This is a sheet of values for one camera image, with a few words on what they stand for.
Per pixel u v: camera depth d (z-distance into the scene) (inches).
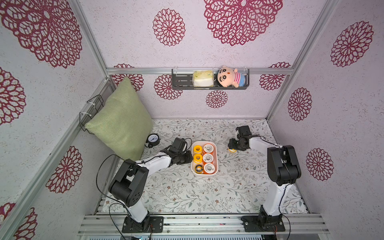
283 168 20.5
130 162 19.6
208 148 38.7
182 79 35.8
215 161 36.3
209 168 35.4
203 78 35.4
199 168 36.3
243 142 30.1
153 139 41.6
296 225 29.9
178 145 28.7
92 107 30.6
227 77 33.4
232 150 37.5
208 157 37.1
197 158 37.0
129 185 18.2
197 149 38.9
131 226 28.5
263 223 26.2
